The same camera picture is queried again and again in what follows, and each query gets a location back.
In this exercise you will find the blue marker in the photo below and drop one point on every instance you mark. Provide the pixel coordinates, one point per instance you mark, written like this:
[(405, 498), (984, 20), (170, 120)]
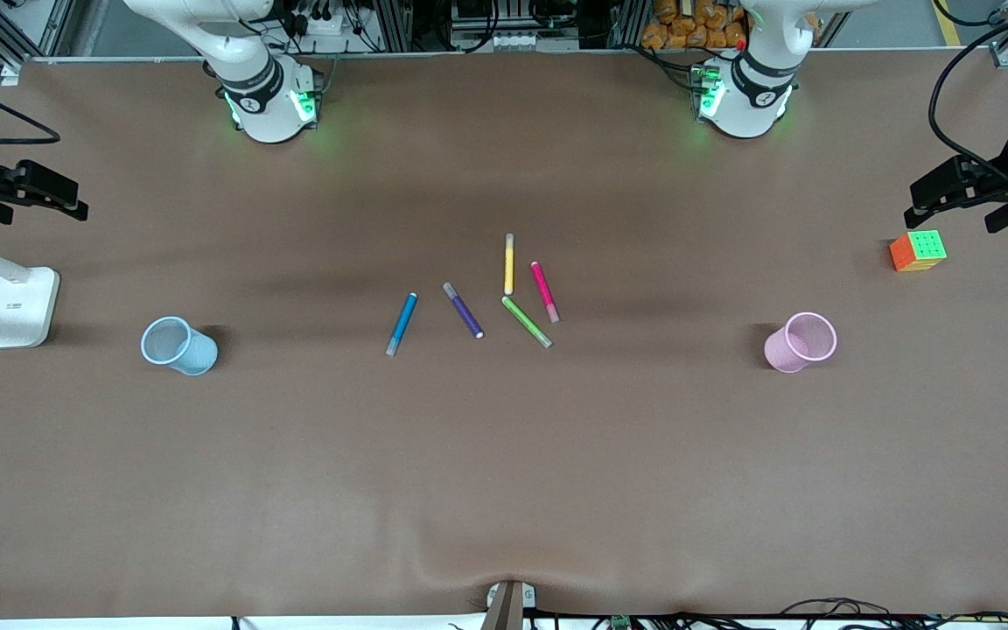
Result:
[(402, 324)]

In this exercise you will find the pink marker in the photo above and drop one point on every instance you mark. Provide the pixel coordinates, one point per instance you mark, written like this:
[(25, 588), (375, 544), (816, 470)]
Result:
[(544, 291)]

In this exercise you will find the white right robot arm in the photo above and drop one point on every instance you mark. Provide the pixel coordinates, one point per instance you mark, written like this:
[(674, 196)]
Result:
[(263, 105)]

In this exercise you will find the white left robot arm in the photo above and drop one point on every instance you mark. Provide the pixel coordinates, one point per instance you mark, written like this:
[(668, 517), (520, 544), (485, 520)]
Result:
[(745, 105)]

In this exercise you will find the colourful puzzle cube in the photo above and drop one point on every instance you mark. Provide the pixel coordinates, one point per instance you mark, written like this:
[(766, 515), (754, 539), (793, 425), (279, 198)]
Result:
[(917, 251)]

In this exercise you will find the light blue mesh cup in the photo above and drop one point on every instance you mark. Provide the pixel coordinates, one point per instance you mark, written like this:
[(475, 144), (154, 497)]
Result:
[(193, 354)]

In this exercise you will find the pink mesh cup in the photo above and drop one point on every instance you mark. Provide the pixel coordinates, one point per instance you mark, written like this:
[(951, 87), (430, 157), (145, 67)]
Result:
[(782, 352)]

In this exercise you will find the pile of orange round items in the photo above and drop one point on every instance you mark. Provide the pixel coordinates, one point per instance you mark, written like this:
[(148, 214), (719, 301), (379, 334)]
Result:
[(692, 22)]

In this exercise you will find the white power strip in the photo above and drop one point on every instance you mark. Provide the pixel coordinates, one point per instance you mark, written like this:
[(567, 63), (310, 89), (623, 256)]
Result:
[(320, 24)]

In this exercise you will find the purple marker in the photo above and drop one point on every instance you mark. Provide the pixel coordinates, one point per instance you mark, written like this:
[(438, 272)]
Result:
[(464, 311)]

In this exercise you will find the green marker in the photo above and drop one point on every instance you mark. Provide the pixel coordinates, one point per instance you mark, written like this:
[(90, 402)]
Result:
[(526, 321)]

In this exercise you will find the yellow marker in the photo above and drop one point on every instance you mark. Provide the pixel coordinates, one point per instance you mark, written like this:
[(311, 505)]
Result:
[(509, 264)]

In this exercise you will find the brown table cover sheet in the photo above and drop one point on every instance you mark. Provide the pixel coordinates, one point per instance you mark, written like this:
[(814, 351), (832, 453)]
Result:
[(504, 455)]

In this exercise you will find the small green circuit board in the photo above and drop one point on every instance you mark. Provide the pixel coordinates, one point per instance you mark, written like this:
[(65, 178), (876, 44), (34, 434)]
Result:
[(619, 623)]

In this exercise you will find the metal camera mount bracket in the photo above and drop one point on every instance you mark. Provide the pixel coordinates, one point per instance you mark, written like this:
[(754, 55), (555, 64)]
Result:
[(507, 605)]

